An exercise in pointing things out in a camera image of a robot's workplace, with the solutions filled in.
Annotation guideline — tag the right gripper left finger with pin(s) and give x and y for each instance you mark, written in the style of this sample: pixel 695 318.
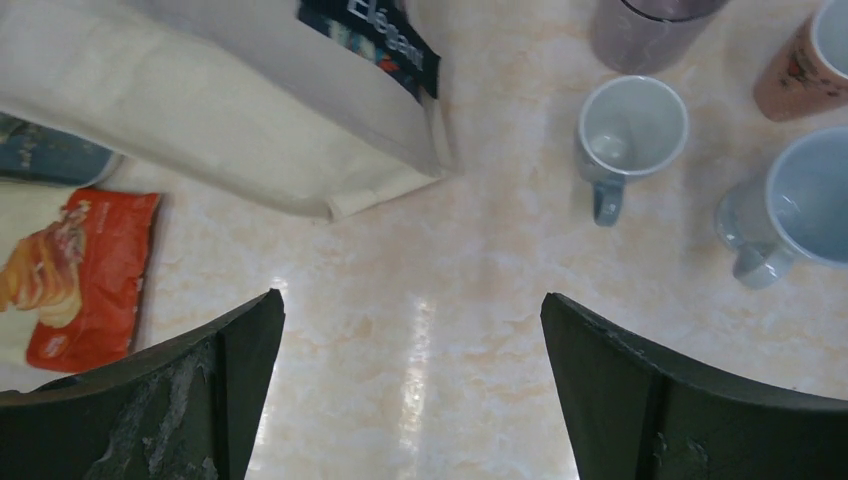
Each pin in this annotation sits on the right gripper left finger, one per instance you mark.
pixel 187 408

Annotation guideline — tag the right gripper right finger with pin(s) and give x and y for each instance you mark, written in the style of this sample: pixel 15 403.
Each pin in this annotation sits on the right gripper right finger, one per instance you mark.
pixel 635 409

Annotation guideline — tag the clear grey tumbler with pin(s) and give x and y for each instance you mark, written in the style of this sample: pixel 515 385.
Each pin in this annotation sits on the clear grey tumbler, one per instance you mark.
pixel 794 211

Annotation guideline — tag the beige canvas tote bag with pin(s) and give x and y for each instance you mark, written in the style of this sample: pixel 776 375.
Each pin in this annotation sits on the beige canvas tote bag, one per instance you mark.
pixel 319 109

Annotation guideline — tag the lilac mug black handle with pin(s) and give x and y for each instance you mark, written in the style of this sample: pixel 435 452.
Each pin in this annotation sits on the lilac mug black handle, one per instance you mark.
pixel 646 37

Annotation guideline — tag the salmon pink mug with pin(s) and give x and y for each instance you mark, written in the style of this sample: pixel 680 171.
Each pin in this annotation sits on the salmon pink mug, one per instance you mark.
pixel 808 75

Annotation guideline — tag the cassava chips bag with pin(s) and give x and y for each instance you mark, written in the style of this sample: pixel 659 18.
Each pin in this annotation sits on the cassava chips bag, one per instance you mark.
pixel 73 263

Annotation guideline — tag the floral blue serving tray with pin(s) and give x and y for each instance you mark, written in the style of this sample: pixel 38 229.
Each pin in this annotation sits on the floral blue serving tray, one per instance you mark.
pixel 32 153

